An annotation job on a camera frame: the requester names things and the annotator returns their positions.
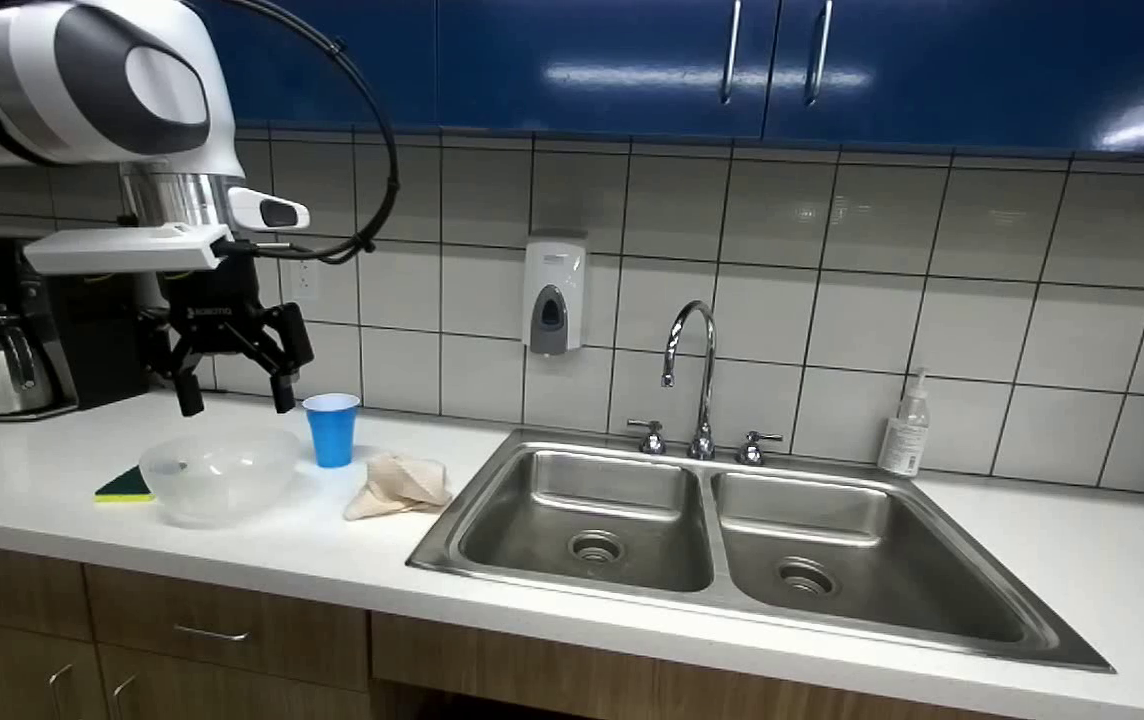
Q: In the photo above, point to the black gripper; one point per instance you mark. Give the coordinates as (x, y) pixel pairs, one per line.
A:
(221, 313)

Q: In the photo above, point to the beige waffle towel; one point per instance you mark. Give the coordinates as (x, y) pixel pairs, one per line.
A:
(401, 486)

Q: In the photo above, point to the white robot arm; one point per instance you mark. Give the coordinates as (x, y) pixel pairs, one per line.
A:
(141, 87)

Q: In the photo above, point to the translucent plastic bowl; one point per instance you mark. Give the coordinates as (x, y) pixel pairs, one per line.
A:
(221, 478)

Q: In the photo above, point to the blue plastic cup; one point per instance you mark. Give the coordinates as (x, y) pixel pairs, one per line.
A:
(333, 424)

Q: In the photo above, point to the black coffee maker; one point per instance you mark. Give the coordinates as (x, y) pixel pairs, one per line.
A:
(91, 324)

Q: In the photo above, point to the yellow green sponge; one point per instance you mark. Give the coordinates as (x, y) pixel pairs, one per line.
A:
(124, 490)

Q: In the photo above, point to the steel coffee carafe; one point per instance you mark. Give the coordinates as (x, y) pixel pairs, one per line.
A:
(29, 374)

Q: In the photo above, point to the wooden drawer front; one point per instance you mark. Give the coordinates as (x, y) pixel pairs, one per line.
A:
(225, 627)

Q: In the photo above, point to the wooden lower cabinet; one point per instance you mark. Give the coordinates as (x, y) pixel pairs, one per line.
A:
(45, 641)

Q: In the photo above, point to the blue upper cabinet door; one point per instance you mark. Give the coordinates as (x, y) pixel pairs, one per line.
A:
(498, 67)

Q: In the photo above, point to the blue cabinet door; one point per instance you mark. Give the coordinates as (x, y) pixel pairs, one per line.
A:
(966, 73)
(498, 67)

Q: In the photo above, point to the clear soap pump bottle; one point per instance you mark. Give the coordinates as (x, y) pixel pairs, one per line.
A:
(906, 431)

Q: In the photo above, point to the stainless double sink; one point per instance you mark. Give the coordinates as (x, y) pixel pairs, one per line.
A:
(790, 547)

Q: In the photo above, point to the blue right cabinet door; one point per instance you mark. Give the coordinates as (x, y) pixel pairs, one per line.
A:
(966, 73)

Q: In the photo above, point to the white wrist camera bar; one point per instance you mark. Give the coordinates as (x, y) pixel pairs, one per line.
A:
(165, 245)

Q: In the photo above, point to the white wall soap dispenser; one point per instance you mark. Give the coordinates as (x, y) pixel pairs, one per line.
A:
(555, 298)

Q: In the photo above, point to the left faucet handle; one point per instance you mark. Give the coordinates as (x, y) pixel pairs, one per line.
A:
(651, 436)

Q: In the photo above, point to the faucet handle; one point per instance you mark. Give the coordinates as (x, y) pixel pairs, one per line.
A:
(759, 447)
(651, 436)

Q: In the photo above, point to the right faucet handle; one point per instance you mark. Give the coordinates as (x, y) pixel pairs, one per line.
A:
(759, 447)

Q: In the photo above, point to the silver cabinet handle left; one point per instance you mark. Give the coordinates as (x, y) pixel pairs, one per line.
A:
(725, 91)

